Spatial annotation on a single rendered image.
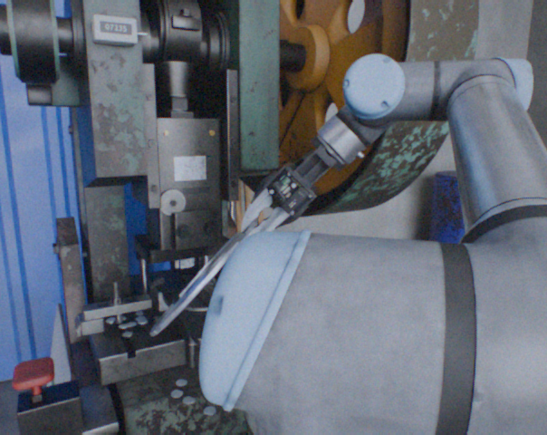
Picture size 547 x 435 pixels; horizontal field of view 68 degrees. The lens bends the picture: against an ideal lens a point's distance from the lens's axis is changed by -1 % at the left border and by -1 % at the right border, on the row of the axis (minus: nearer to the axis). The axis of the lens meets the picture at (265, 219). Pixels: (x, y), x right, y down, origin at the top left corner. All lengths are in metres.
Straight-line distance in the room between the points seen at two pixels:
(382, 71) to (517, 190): 0.27
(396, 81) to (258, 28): 0.47
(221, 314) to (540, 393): 0.15
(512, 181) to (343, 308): 0.18
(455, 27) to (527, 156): 0.54
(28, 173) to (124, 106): 1.29
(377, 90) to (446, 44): 0.35
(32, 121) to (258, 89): 1.33
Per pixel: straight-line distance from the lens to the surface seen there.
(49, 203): 2.09
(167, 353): 0.94
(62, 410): 0.82
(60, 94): 1.05
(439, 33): 0.86
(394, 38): 0.88
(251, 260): 0.24
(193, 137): 0.91
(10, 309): 2.22
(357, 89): 0.54
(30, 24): 0.87
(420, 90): 0.56
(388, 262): 0.23
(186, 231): 0.88
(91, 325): 1.01
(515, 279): 0.23
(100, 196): 1.14
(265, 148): 0.93
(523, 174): 0.35
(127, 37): 0.81
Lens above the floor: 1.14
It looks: 12 degrees down
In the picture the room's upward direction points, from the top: straight up
